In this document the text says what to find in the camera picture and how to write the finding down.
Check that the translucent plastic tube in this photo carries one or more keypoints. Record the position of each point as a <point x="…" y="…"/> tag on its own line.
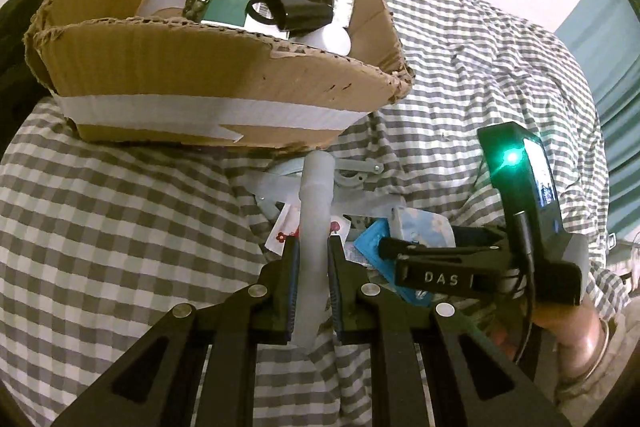
<point x="315" y="217"/>

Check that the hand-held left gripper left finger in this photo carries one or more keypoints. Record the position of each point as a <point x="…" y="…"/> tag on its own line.
<point x="292" y="267"/>

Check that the green and white medicine box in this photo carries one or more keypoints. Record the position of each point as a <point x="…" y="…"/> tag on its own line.
<point x="227" y="2"/>

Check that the black cloth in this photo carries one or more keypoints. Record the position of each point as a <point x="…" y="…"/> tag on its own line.
<point x="12" y="57"/>

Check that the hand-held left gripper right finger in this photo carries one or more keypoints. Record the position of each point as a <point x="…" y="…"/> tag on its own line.
<point x="336" y="272"/>

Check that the blue foil packet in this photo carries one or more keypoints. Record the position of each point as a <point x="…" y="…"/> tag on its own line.
<point x="372" y="239"/>

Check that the white card with red flower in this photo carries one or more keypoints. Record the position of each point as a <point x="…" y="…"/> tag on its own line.
<point x="282" y="232"/>

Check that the teal curtain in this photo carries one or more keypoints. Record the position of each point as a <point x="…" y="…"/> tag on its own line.
<point x="620" y="82"/>

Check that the brown cardboard box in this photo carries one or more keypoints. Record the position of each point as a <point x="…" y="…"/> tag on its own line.
<point x="200" y="72"/>

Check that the light blue floral packet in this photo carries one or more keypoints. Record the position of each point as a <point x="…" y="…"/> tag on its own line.
<point x="425" y="227"/>

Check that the person's right hand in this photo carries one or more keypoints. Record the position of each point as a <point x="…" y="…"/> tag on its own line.
<point x="570" y="327"/>

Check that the grey plastic clip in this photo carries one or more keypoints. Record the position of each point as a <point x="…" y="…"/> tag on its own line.
<point x="357" y="172"/>

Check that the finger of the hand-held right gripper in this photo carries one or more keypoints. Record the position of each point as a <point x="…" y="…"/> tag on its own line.
<point x="440" y="247"/>

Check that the white tape roll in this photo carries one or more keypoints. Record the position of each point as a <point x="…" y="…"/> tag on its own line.
<point x="162" y="4"/>

